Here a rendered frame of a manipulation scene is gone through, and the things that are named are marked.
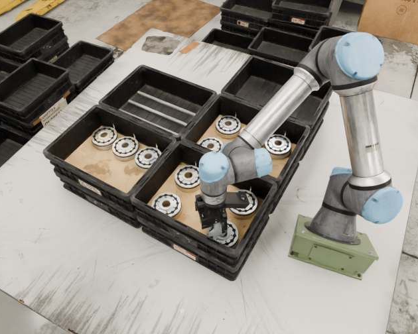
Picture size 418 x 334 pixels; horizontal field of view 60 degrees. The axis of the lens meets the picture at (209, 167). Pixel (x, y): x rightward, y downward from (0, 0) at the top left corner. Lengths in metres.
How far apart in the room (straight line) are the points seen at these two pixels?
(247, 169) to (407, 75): 2.66
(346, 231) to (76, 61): 2.17
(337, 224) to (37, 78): 2.00
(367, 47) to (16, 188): 1.38
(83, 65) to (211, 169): 1.98
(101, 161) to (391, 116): 1.33
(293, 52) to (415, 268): 1.58
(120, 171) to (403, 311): 1.57
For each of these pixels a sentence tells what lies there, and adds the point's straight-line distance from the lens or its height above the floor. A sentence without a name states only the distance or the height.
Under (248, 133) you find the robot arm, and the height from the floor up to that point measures 1.14.
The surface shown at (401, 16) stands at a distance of 3.84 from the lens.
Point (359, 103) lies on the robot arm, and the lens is 1.04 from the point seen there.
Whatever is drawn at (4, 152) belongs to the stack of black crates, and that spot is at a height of 0.27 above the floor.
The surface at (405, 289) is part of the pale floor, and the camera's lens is 2.25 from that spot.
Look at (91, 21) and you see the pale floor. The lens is 4.04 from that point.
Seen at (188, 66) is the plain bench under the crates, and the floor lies 0.70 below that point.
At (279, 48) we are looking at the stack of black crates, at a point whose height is 0.38.
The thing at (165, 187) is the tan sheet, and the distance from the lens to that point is 1.33.
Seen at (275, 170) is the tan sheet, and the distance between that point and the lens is 1.38.
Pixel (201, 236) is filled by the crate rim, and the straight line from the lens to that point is 1.10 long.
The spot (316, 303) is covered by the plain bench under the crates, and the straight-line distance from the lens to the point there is 1.31.
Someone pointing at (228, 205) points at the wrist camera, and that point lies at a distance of 1.06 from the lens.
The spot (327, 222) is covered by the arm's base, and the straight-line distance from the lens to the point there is 1.25.
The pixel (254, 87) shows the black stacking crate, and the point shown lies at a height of 0.83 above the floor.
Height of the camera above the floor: 1.91
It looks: 52 degrees down
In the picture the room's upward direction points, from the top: 2 degrees counter-clockwise
